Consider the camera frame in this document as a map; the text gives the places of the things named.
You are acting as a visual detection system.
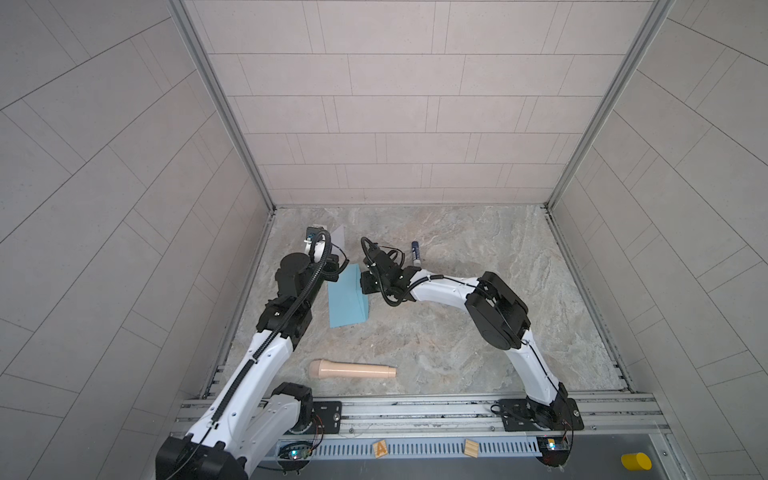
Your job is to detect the blue white glue stick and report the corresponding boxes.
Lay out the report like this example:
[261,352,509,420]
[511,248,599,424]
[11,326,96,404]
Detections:
[411,241,422,267]

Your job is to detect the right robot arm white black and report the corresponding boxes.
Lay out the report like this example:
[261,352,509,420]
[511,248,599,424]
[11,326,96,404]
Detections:
[360,237,584,433]

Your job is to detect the plain wooden block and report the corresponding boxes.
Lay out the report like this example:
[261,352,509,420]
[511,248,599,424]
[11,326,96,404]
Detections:
[463,439,480,458]

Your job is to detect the right circuit board with wires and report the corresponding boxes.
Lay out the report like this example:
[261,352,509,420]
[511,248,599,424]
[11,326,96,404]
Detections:
[536,437,571,467]

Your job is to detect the aluminium mounting rail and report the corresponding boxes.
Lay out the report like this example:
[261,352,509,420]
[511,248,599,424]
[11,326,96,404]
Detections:
[173,391,673,444]

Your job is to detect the grey slotted cable duct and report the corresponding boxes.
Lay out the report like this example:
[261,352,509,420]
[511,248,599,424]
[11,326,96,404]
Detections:
[309,436,541,461]

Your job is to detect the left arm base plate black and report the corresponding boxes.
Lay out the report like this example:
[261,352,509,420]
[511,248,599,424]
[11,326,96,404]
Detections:
[287,401,343,435]

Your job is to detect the beige plastic toy microphone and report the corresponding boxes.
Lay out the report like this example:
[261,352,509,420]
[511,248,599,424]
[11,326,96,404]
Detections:
[308,359,397,379]

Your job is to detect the yellow cylinder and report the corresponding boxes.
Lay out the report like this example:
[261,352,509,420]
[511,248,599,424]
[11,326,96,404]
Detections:
[621,452,653,472]

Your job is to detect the left circuit board with wires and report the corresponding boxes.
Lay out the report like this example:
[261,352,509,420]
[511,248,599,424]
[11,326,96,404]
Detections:
[278,441,314,461]

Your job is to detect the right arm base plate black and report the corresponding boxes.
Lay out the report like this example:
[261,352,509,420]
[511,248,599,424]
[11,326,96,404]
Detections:
[491,398,584,432]

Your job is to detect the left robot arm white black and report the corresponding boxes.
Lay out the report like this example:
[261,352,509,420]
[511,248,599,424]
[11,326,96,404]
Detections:
[155,227,345,479]

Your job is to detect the wooden letter A block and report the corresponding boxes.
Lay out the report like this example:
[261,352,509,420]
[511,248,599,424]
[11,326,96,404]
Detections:
[372,440,389,459]

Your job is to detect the circuit board with wires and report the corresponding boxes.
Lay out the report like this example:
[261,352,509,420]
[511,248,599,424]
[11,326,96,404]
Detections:
[536,437,571,467]
[278,441,314,461]

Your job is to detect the teal paper envelope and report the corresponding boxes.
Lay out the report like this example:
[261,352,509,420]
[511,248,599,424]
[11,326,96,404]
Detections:
[328,264,369,328]

